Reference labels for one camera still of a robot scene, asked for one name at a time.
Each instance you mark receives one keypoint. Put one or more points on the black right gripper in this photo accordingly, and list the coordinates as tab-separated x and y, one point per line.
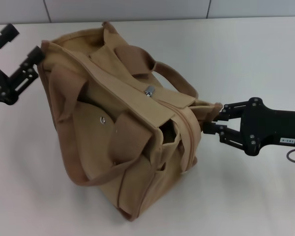
268	127

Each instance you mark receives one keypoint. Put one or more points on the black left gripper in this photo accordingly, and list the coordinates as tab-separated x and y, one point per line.
0	88

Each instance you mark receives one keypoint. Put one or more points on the silver zipper pull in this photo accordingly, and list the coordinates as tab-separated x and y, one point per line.
150	89

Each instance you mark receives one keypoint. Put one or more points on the khaki canvas food bag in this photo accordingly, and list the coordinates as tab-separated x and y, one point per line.
127	157

